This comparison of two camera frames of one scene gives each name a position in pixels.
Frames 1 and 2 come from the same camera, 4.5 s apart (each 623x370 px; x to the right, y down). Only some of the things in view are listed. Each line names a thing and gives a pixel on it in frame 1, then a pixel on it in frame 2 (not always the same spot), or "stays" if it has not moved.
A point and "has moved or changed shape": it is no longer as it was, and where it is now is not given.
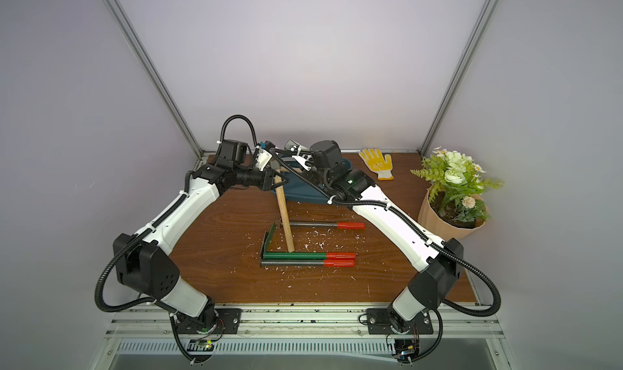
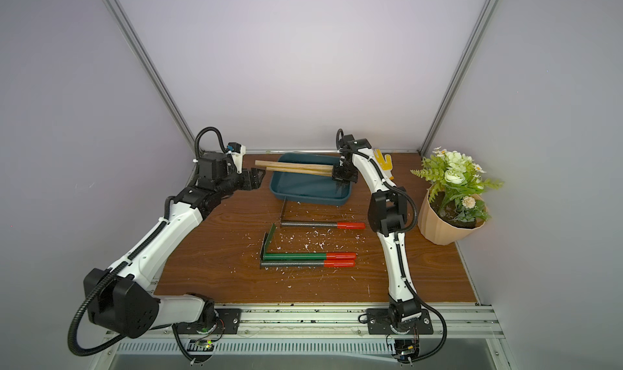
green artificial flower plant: [457, 196] stays
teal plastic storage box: [300, 190] stays
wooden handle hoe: [285, 215] has moved or changed shape
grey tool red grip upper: [330, 225] stays
